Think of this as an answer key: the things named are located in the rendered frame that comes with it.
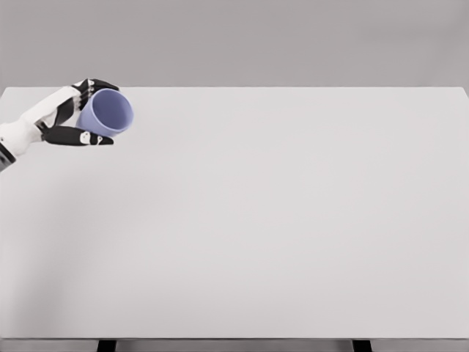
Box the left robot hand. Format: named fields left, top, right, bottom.
left=18, top=77, right=120, bottom=147

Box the lavender blue cup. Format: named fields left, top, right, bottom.
left=75, top=88, right=135, bottom=139

